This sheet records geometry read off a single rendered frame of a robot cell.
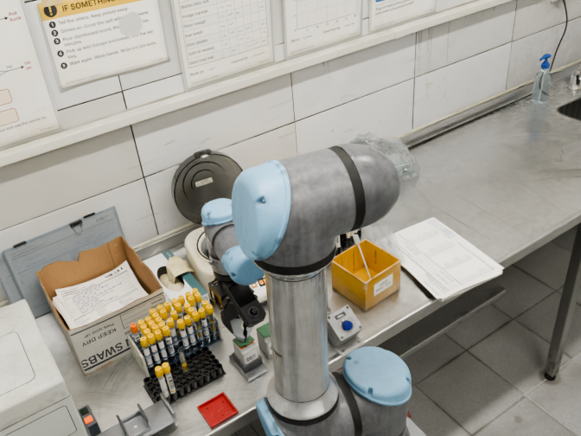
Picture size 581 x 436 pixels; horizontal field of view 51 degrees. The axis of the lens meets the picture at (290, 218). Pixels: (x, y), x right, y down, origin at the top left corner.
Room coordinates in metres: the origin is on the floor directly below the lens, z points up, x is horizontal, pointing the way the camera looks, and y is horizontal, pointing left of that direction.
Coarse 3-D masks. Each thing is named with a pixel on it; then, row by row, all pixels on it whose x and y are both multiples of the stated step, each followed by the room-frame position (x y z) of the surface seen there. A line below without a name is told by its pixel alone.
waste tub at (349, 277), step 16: (368, 240) 1.31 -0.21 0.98; (336, 256) 1.26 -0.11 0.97; (352, 256) 1.29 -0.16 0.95; (368, 256) 1.31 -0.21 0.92; (384, 256) 1.26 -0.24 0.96; (336, 272) 1.23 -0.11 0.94; (352, 272) 1.29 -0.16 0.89; (384, 272) 1.18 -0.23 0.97; (336, 288) 1.23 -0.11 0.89; (352, 288) 1.18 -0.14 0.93; (368, 288) 1.15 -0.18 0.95; (384, 288) 1.18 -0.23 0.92; (368, 304) 1.15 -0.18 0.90
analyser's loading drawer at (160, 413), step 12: (156, 408) 0.86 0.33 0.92; (168, 408) 0.85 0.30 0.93; (120, 420) 0.82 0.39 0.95; (132, 420) 0.84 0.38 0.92; (144, 420) 0.82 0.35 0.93; (156, 420) 0.83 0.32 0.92; (168, 420) 0.83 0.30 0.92; (108, 432) 0.81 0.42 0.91; (120, 432) 0.81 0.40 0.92; (132, 432) 0.81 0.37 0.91; (144, 432) 0.80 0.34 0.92
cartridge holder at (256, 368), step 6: (234, 354) 1.00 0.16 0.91; (234, 360) 1.00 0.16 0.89; (258, 360) 0.98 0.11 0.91; (240, 366) 0.98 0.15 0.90; (246, 366) 0.96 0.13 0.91; (252, 366) 0.97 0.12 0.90; (258, 366) 0.98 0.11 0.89; (264, 366) 0.98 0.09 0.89; (240, 372) 0.97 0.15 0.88; (246, 372) 0.96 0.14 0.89; (252, 372) 0.96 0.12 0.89; (258, 372) 0.96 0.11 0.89; (264, 372) 0.97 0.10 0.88; (246, 378) 0.95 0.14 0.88; (252, 378) 0.95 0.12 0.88
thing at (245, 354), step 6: (252, 342) 1.00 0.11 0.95; (234, 348) 1.00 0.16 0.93; (240, 348) 0.98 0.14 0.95; (246, 348) 0.98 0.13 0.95; (252, 348) 0.98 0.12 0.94; (240, 354) 0.98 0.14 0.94; (246, 354) 0.97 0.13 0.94; (252, 354) 0.98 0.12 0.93; (258, 354) 0.99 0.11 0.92; (240, 360) 0.98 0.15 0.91; (246, 360) 0.97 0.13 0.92; (252, 360) 0.98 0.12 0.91
